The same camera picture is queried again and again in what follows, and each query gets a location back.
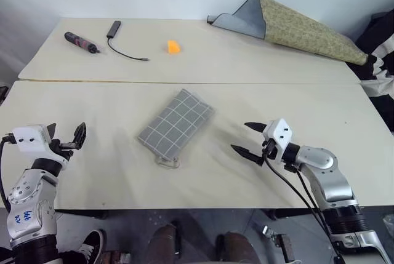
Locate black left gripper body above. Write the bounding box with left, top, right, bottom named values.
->
left=49, top=138, right=76, bottom=162

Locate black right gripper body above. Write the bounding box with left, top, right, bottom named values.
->
left=260, top=138, right=278, bottom=167

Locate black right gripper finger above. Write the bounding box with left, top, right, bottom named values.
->
left=230, top=143, right=265, bottom=167
left=243, top=121, right=267, bottom=134

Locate grey checked fabric pouch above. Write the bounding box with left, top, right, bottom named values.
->
left=136, top=88, right=215, bottom=170

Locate black pink patterned screwdriver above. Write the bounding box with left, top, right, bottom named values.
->
left=63, top=31, right=103, bottom=55

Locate black white sneaker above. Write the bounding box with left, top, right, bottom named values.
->
left=57, top=229, right=106, bottom=264

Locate rolled olive grey mat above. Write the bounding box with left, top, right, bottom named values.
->
left=206, top=0, right=371, bottom=68

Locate orange wedge block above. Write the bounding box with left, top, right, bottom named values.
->
left=162, top=39, right=183, bottom=56

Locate black and white garment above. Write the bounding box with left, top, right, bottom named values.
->
left=353, top=8, right=394, bottom=137

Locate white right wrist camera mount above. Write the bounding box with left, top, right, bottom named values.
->
left=261, top=118, right=294, bottom=165

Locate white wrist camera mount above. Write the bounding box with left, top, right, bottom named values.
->
left=11, top=124, right=54, bottom=154
left=261, top=118, right=294, bottom=165

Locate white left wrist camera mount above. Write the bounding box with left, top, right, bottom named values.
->
left=11, top=124, right=54, bottom=154

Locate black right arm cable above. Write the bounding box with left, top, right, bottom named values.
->
left=263, top=145, right=338, bottom=264

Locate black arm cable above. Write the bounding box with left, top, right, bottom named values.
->
left=263, top=145, right=338, bottom=264
left=0, top=134, right=14, bottom=210

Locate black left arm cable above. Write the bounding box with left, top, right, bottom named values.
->
left=0, top=134, right=14, bottom=210

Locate black usb hub with cable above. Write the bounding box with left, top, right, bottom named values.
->
left=106, top=20, right=151, bottom=62

